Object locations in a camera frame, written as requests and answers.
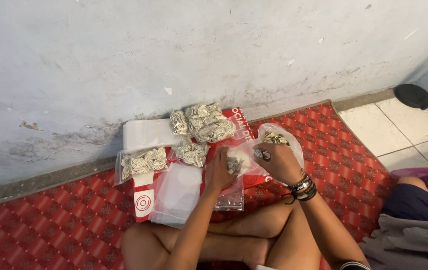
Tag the person's right hand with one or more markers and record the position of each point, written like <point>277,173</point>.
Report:
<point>282,164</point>

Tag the person's left hand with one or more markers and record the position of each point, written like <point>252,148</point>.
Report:
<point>217,173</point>

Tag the person's right fingers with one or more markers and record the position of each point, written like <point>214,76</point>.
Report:
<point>275,150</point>

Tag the person's left fingers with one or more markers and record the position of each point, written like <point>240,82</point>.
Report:
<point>221,153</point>

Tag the handful of striped shell pieces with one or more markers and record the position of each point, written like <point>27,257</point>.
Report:
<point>262,154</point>

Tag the small clear bag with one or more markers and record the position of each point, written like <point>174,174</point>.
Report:
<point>244,159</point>

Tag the large loose clear plastic bag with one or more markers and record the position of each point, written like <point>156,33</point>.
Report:
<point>292,144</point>

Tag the small packed bag of shells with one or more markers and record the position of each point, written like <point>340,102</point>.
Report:
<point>192,153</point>

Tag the large packed bag of shells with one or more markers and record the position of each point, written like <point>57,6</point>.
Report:
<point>204,122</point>

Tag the crumpled clear zip bag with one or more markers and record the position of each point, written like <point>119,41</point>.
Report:
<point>230,198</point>

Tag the pile of clear empty bags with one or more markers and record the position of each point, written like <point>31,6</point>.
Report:
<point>178,195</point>

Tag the wide flat bag of shells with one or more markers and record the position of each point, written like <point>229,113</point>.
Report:
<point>144,163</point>

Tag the bundle of white empty bags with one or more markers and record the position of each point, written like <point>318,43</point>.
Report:
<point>144,133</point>

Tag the person's crossed bare legs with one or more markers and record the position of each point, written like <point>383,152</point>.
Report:
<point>259,232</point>

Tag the red and white printed sheet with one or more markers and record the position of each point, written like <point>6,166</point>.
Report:
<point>142,204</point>

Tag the black striped sleeve cuff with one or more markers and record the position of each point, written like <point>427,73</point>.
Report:
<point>354,266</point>

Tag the black round stand base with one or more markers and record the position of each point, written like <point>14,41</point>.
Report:
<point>411,95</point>

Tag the red patterned floor mat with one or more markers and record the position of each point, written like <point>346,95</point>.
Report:
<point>60,225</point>

